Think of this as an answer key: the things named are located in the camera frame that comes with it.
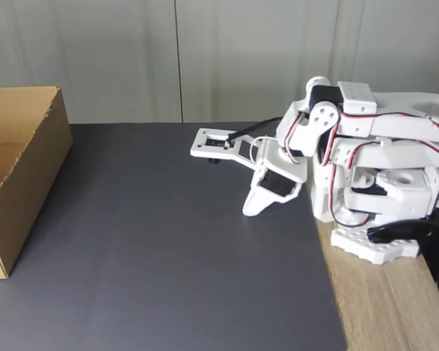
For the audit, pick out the black table clamp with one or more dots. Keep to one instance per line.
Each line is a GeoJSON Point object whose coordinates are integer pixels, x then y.
{"type": "Point", "coordinates": [431, 241]}

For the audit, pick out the brown cardboard box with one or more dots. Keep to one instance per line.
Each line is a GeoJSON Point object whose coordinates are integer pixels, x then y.
{"type": "Point", "coordinates": [40, 146]}

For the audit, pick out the dark grey table mat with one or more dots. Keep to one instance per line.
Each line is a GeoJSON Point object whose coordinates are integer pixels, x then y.
{"type": "Point", "coordinates": [168, 256]}

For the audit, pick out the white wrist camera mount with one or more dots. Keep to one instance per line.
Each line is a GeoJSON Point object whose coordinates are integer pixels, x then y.
{"type": "Point", "coordinates": [238, 150]}

